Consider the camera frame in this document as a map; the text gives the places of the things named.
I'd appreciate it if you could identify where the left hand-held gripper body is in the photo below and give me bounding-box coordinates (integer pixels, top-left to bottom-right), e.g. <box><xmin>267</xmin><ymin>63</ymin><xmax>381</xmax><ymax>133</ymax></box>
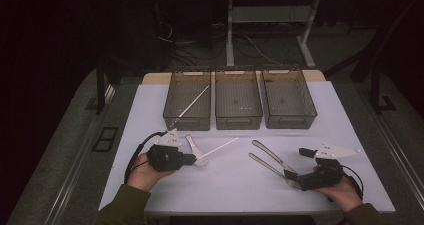
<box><xmin>146</xmin><ymin>128</ymin><xmax>188</xmax><ymax>173</ymax></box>

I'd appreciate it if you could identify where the right hand-held gripper black cable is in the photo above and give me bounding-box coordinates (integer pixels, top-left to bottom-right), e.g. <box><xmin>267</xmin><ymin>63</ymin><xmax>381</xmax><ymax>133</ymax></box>
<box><xmin>341</xmin><ymin>164</ymin><xmax>365</xmax><ymax>199</ymax></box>

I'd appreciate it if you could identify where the hand-held gripper black cable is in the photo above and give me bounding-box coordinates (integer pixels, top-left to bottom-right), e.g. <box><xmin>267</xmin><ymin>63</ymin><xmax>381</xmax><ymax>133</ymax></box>
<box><xmin>123</xmin><ymin>131</ymin><xmax>168</xmax><ymax>185</ymax></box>
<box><xmin>341</xmin><ymin>164</ymin><xmax>365</xmax><ymax>199</ymax></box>

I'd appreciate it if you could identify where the white chopstick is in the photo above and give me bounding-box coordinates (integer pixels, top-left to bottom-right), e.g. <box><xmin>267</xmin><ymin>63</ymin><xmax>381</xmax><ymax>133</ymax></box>
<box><xmin>198</xmin><ymin>137</ymin><xmax>240</xmax><ymax>161</ymax></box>
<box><xmin>169</xmin><ymin>84</ymin><xmax>211</xmax><ymax>128</ymax></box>

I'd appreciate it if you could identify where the wooden table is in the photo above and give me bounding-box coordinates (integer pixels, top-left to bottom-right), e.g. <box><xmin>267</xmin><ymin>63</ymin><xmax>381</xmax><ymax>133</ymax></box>
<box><xmin>142</xmin><ymin>69</ymin><xmax>327</xmax><ymax>85</ymax></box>

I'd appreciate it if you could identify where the white floor cable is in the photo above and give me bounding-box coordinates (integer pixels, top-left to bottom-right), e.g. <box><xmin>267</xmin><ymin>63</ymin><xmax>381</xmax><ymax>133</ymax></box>
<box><xmin>242</xmin><ymin>34</ymin><xmax>286</xmax><ymax>67</ymax></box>

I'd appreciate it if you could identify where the metal floor rail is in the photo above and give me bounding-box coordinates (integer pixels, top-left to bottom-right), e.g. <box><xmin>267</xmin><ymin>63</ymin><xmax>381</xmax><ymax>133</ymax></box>
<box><xmin>358</xmin><ymin>84</ymin><xmax>424</xmax><ymax>201</ymax></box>
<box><xmin>44</xmin><ymin>84</ymin><xmax>116</xmax><ymax>225</ymax></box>

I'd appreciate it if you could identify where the left hand-held gripper black cable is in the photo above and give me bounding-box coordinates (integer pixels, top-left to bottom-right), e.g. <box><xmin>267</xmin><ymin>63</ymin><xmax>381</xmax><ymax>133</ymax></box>
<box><xmin>123</xmin><ymin>131</ymin><xmax>168</xmax><ymax>185</ymax></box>

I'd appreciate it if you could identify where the white metal desk frame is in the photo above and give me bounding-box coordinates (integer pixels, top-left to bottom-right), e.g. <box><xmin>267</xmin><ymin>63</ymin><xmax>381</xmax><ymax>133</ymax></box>
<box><xmin>225</xmin><ymin>0</ymin><xmax>323</xmax><ymax>69</ymax></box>

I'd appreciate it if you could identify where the smoky clear plastic bin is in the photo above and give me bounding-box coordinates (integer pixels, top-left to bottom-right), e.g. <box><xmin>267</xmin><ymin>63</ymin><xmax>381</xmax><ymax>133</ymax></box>
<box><xmin>214</xmin><ymin>68</ymin><xmax>264</xmax><ymax>131</ymax></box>
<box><xmin>162</xmin><ymin>69</ymin><xmax>212</xmax><ymax>132</ymax></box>
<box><xmin>260</xmin><ymin>66</ymin><xmax>318</xmax><ymax>130</ymax></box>

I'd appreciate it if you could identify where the white table cover board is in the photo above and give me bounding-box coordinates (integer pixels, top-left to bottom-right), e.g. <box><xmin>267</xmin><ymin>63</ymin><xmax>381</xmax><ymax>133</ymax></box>
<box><xmin>98</xmin><ymin>80</ymin><xmax>397</xmax><ymax>216</ymax></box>

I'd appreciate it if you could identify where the person's left hand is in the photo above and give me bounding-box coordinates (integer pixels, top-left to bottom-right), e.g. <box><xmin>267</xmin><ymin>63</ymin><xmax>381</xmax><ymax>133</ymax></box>
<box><xmin>127</xmin><ymin>153</ymin><xmax>176</xmax><ymax>193</ymax></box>

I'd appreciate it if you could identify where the person's right hand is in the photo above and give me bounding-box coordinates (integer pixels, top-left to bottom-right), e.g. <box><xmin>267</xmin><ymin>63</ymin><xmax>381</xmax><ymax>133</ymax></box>
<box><xmin>314</xmin><ymin>175</ymin><xmax>364</xmax><ymax>213</ymax></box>

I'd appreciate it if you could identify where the bundle of black floor cables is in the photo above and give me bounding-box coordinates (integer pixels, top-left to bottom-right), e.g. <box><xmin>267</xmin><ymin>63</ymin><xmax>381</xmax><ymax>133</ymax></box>
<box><xmin>154</xmin><ymin>1</ymin><xmax>229</xmax><ymax>69</ymax></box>

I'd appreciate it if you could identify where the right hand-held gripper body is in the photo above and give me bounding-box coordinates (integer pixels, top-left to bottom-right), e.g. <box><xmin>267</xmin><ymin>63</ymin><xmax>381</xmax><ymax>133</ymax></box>
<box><xmin>298</xmin><ymin>142</ymin><xmax>361</xmax><ymax>191</ymax></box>

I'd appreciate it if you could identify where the black metal stand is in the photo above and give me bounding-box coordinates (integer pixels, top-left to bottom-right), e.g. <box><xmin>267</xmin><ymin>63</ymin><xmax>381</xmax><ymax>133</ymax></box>
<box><xmin>323</xmin><ymin>0</ymin><xmax>398</xmax><ymax>115</ymax></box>
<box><xmin>94</xmin><ymin>56</ymin><xmax>116</xmax><ymax>116</ymax></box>

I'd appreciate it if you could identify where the white ceramic spoon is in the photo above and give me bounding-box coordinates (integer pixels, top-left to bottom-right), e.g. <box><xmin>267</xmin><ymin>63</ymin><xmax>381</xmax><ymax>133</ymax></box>
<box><xmin>184</xmin><ymin>134</ymin><xmax>208</xmax><ymax>168</ymax></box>

